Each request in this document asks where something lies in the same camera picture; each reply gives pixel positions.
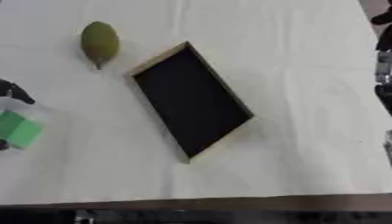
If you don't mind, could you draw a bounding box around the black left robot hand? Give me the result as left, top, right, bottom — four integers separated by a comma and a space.
0, 79, 37, 151

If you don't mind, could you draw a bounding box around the green toy mango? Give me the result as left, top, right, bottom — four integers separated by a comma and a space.
80, 20, 122, 71

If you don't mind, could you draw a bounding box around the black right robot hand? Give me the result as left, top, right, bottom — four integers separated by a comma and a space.
368, 8, 392, 53

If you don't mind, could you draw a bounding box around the tan cardboard box black inside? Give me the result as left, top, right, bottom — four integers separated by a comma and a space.
125, 40, 256, 165

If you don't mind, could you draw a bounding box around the green cube block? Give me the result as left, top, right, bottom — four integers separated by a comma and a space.
0, 109, 46, 150

